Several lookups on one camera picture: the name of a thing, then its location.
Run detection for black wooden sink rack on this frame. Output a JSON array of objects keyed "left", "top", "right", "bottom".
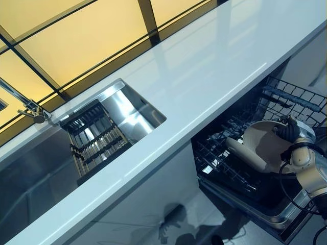
[{"left": 59, "top": 99, "right": 133, "bottom": 187}]

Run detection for chrome kitchen faucet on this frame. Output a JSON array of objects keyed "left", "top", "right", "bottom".
[{"left": 0, "top": 77, "right": 54, "bottom": 125}]

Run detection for white cabinet door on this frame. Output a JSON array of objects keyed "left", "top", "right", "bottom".
[
  {"left": 84, "top": 141, "right": 202, "bottom": 245},
  {"left": 279, "top": 24, "right": 327, "bottom": 89}
]

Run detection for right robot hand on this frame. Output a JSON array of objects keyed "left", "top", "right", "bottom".
[{"left": 274, "top": 114, "right": 318, "bottom": 148}]

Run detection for stainless steel sink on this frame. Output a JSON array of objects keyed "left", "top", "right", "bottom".
[{"left": 0, "top": 78, "right": 169, "bottom": 243}]

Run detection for yellow window with dark frame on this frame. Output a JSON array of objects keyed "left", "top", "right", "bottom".
[{"left": 0, "top": 0, "right": 226, "bottom": 149}]

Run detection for grey wire dishwasher rack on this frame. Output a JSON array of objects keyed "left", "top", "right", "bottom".
[{"left": 193, "top": 76, "right": 327, "bottom": 192}]

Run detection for black dishwasher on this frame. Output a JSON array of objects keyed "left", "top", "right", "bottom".
[{"left": 191, "top": 73, "right": 327, "bottom": 243}]

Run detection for cream ceramic plate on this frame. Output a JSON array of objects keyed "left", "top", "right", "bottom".
[
  {"left": 225, "top": 137, "right": 276, "bottom": 175},
  {"left": 241, "top": 120, "right": 295, "bottom": 175}
]

